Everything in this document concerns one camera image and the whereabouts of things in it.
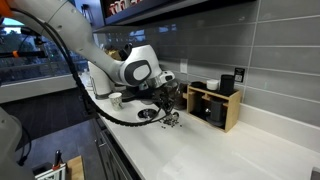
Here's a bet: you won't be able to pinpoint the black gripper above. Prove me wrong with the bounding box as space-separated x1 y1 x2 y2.
151 82 180 115

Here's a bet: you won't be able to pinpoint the metal measuring spoon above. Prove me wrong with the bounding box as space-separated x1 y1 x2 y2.
170 111 181 122

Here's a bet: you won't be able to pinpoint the glass jar of coffee beans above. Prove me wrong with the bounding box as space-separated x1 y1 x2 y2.
165 80 188 111

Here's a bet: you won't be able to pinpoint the spilled coffee beans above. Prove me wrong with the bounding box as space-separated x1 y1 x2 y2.
157 115 183 130

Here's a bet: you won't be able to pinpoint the grey coffee press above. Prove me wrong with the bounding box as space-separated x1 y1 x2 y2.
205 97 226 128

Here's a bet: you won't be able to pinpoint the white paper cup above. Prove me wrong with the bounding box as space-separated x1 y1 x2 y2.
107 92 124 112

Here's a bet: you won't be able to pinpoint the black cylinder cup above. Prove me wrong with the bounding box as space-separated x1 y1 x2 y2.
219 73 236 97

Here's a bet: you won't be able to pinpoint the wooden coffee tool rack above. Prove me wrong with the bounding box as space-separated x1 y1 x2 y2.
185 82 242 134

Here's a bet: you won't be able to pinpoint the dark cabinet front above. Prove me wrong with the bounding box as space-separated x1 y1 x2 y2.
94 116 142 180

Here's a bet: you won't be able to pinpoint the red white mug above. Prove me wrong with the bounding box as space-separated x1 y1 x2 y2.
107 1 118 16
116 0 128 13

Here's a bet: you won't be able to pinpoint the wooden cutting board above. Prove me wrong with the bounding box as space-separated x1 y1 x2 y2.
65 155 85 180

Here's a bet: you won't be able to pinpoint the white utensil rack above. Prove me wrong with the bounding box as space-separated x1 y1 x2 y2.
34 162 68 180

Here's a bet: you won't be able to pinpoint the white single wall outlet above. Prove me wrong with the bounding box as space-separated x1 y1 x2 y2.
179 58 189 75

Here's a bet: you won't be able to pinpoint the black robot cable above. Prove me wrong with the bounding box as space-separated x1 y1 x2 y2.
9 8 173 128

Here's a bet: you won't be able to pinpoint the small black wall sign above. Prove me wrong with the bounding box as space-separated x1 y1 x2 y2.
233 67 246 84

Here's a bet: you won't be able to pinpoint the black wall shelf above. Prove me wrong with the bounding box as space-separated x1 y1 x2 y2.
99 0 263 27

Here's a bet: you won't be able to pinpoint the black camera stand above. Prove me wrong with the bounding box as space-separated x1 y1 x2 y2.
0 27 48 60

